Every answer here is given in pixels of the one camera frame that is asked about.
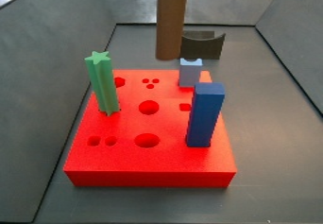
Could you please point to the green star peg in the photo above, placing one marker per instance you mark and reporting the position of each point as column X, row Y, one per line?
column 98, row 67

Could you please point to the grey-blue notched peg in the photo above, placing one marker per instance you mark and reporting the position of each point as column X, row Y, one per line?
column 189, row 70

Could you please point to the black curved fixture stand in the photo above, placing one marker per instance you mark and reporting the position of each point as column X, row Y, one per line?
column 200, row 45

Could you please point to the dark blue square peg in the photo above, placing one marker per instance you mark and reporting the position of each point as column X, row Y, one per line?
column 207, row 101

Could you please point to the red foam hole board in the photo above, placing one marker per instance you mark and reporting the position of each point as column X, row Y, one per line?
column 135, row 147

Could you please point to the brown oval cylinder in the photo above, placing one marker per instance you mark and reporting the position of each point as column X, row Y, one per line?
column 169, row 20

